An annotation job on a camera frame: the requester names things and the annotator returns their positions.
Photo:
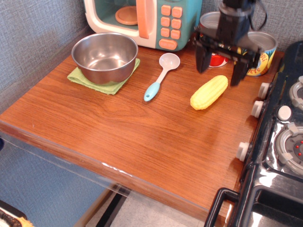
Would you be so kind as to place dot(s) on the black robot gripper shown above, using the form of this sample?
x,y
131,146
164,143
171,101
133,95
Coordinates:
x,y
230,39

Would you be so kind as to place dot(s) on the yellow toy corn cob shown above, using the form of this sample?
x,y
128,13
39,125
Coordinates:
x,y
209,92

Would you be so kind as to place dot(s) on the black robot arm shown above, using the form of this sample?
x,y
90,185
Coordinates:
x,y
236,2

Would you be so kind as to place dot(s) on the tomato sauce can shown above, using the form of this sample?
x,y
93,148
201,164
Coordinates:
x,y
211,20

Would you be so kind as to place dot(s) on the pineapple slices can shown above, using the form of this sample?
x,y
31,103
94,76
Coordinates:
x,y
268,43

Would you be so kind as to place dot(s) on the white stove knob rear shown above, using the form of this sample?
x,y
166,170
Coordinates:
x,y
263,90

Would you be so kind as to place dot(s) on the white stove knob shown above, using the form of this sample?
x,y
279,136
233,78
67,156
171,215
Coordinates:
x,y
257,107
263,90
242,151

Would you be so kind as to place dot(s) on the white stove knob middle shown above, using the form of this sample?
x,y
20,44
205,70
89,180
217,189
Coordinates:
x,y
257,107

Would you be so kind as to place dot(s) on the teal toy microwave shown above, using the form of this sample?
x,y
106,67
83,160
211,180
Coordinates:
x,y
159,24

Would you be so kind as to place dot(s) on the grey stove burner rear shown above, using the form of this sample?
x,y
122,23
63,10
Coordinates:
x,y
296,96

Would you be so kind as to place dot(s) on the grey stove burner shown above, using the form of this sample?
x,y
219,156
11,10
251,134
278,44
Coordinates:
x,y
289,147
296,96

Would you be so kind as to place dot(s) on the white round stove button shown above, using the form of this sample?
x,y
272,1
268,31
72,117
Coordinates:
x,y
284,113

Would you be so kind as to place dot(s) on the white stove knob front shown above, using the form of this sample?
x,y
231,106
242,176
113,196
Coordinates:
x,y
242,151

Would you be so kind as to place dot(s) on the grey stove burner front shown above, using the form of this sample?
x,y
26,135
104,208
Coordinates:
x,y
289,147

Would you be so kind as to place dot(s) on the stainless steel bowl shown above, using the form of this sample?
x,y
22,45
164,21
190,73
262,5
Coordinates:
x,y
105,58

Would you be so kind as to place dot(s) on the black toy stove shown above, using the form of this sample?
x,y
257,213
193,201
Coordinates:
x,y
271,195

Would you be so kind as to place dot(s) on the white spoon with teal handle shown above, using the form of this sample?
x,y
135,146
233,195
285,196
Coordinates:
x,y
167,61

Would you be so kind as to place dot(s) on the black oven door handle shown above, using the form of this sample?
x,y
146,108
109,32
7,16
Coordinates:
x,y
223,194

